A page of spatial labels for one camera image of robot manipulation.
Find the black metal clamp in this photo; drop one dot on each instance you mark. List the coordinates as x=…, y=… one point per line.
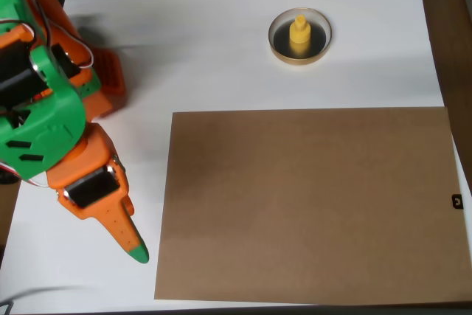
x=9, y=179

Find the small yellow plastic piece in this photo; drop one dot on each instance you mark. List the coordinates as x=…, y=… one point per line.
x=298, y=34

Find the orange gripper black servo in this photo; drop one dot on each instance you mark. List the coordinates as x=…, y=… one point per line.
x=96, y=161

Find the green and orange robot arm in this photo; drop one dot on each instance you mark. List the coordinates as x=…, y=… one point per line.
x=55, y=127

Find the brown cardboard sheet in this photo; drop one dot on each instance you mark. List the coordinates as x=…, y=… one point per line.
x=309, y=204

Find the round gold-rimmed dish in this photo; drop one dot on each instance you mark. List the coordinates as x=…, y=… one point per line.
x=300, y=59

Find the small black tag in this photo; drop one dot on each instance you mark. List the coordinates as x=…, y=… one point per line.
x=457, y=201

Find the white paper sheet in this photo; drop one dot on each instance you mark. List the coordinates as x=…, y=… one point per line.
x=206, y=53

